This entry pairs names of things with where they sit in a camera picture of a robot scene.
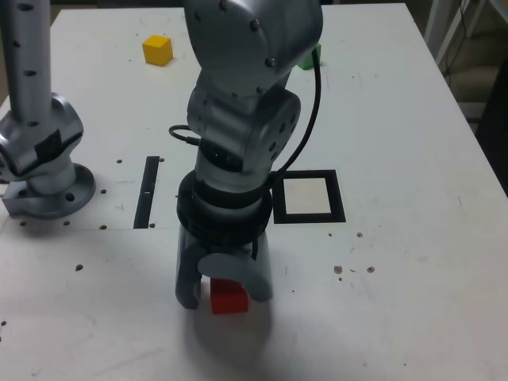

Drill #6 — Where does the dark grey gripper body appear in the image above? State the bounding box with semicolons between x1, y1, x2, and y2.
185;233;258;258

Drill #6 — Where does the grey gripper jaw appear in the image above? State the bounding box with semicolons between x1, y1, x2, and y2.
197;231;275;303

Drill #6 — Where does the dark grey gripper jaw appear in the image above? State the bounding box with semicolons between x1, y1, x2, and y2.
175;229;208;311

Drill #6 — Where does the red cube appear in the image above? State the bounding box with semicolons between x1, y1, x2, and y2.
201;277;250;316

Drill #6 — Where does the green cube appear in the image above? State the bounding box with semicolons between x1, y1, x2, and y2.
297;42;323;71

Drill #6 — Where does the yellow cube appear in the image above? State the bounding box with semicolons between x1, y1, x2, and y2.
142;34;175;67

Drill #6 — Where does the black tape square outline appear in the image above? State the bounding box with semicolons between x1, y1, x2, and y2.
269;169;348;225

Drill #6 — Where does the black tape strip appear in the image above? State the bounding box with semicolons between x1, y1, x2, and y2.
133;155;161;230

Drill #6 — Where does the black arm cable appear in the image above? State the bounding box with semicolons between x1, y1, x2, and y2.
169;42;322;255

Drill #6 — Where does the white metal frame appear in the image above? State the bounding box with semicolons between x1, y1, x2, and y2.
422;0;491;68

